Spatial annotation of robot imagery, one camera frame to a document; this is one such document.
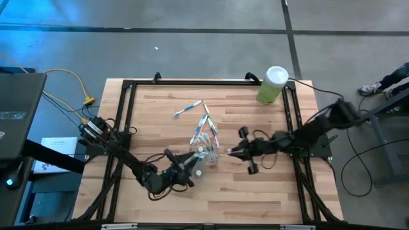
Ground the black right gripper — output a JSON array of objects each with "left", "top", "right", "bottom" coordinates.
[{"left": 228, "top": 126, "right": 279, "bottom": 176}]

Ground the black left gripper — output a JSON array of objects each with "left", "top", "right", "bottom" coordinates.
[{"left": 143, "top": 148, "right": 201, "bottom": 194}]

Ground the blue white toothbrush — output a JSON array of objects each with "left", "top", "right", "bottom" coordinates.
[
  {"left": 173, "top": 100, "right": 205, "bottom": 117},
  {"left": 190, "top": 114, "right": 207, "bottom": 146}
]

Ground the orange white toothbrush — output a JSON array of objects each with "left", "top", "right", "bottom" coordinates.
[{"left": 195, "top": 114, "right": 208, "bottom": 141}]

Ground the green wipes canister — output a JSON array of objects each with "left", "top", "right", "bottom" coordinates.
[{"left": 256, "top": 65, "right": 289, "bottom": 105}]

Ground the white booklet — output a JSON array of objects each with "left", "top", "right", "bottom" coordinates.
[{"left": 33, "top": 136, "right": 79, "bottom": 175}]

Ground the black support beam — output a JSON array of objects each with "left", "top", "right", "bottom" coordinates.
[{"left": 22, "top": 139, "right": 86, "bottom": 175}]

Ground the person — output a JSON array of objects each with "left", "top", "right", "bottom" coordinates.
[{"left": 357, "top": 62, "right": 409, "bottom": 114}]

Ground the black stand with indicator light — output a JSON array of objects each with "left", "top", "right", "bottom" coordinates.
[{"left": 0, "top": 156, "right": 35, "bottom": 226}]

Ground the dark grey monitor panel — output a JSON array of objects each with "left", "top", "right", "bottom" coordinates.
[{"left": 0, "top": 72, "right": 48, "bottom": 160}]

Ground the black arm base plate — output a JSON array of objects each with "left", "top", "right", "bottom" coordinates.
[
  {"left": 85, "top": 130, "right": 132, "bottom": 157},
  {"left": 286, "top": 131, "right": 339, "bottom": 159}
]

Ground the black aluminium table frame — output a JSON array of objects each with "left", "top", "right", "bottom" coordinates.
[{"left": 72, "top": 72, "right": 345, "bottom": 224}]

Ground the silver bracket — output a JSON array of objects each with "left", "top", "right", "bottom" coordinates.
[
  {"left": 280, "top": 224, "right": 316, "bottom": 230},
  {"left": 101, "top": 223, "right": 138, "bottom": 230}
]

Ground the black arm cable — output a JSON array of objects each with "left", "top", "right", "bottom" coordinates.
[{"left": 289, "top": 78, "right": 346, "bottom": 102}]

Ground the black floor cable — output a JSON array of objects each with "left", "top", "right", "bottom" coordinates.
[{"left": 340, "top": 95, "right": 409, "bottom": 197}]

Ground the yellow cable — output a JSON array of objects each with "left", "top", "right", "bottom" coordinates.
[
  {"left": 0, "top": 53, "right": 91, "bottom": 125},
  {"left": 43, "top": 68, "right": 96, "bottom": 106}
]

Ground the black desk frame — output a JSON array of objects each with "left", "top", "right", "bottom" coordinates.
[{"left": 352, "top": 87, "right": 409, "bottom": 188}]

